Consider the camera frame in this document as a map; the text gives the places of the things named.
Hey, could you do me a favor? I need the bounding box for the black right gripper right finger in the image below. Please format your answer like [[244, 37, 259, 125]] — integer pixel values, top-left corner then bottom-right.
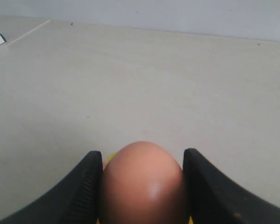
[[183, 148, 280, 224]]

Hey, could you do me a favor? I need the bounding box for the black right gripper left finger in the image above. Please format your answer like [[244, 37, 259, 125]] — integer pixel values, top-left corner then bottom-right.
[[0, 151, 103, 224]]

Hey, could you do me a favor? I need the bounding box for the brown egg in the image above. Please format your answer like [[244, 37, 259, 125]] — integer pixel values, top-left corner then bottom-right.
[[98, 141, 190, 224]]

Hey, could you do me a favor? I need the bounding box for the yellow plastic egg tray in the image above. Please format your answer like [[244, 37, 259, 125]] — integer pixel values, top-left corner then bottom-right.
[[96, 152, 193, 224]]

